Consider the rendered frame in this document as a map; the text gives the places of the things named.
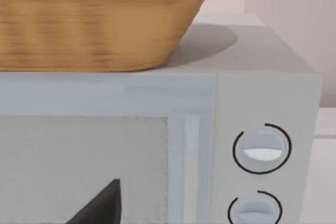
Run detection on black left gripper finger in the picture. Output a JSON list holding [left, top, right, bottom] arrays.
[[65, 178, 123, 224]]

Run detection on microwave oven door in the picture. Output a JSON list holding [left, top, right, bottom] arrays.
[[0, 72, 217, 224]]

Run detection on small pale microwave knob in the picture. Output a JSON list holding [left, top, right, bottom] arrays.
[[235, 196, 276, 224]]

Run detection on large pale microwave knob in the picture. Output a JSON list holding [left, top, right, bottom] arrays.
[[240, 127, 285, 169]]

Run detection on woven wicker basket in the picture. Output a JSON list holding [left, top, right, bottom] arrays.
[[0, 0, 220, 73]]

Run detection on pale microwave oven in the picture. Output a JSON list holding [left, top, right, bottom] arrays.
[[0, 14, 323, 224]]

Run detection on pale microwave door handle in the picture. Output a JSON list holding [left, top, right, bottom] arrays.
[[183, 115, 201, 224]]

